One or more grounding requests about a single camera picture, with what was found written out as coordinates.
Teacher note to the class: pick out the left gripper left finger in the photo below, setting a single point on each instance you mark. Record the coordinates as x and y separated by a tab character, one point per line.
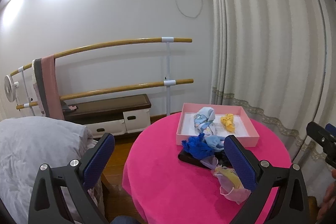
47	204

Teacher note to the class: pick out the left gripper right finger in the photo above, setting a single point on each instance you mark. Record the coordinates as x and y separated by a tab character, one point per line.
290	204

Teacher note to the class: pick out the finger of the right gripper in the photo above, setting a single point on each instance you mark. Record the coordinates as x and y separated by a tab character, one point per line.
331	129
323	138

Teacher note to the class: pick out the black pouch case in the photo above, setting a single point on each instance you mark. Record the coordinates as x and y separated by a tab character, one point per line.
194	159

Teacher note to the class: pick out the light blue fleece headband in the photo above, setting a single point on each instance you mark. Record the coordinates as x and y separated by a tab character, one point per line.
215	142

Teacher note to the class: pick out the royal blue towel scrunchie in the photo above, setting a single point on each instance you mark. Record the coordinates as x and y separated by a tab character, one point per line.
197	147

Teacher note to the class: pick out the person's right hand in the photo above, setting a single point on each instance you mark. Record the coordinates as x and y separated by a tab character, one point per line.
327	201

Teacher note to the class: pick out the grey duvet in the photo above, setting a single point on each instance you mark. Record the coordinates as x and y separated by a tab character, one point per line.
26	144

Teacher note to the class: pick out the person's blue jeans knee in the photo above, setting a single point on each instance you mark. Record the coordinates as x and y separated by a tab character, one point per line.
123	219

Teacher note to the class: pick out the pink shallow box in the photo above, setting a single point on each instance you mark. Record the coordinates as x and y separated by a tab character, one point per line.
244	129

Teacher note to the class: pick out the yellow plush toy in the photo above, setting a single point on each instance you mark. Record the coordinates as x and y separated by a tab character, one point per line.
227	122

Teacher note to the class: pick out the white brown storage bench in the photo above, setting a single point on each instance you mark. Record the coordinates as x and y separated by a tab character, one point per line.
117	116

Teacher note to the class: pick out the pink tablecloth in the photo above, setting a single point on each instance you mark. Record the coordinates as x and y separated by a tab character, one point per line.
167	190

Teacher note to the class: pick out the white blue printed cloth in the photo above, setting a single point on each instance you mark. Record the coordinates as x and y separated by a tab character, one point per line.
204	121

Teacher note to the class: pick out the pink grey hanging towel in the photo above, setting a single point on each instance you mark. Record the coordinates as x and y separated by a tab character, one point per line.
46	88

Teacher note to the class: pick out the small white fan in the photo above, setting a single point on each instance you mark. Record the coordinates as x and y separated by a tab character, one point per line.
10	88

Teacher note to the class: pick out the cream curtain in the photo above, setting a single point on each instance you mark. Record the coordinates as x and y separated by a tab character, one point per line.
276	59

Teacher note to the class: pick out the lower wooden barre rail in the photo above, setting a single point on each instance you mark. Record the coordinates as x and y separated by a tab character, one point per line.
123	89

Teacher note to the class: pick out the wooden barre rail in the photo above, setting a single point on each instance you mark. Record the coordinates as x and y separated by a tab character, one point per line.
122	43
123	89

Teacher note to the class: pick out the white barre left post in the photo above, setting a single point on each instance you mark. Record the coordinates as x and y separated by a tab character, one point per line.
27	104

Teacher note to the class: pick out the white barre post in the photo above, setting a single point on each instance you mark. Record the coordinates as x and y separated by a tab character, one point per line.
27	104
168	74

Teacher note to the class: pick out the white barre right post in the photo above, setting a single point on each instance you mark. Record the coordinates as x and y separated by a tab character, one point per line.
168	74

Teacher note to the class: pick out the upper wooden barre rail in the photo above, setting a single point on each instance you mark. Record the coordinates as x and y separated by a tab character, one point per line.
122	43

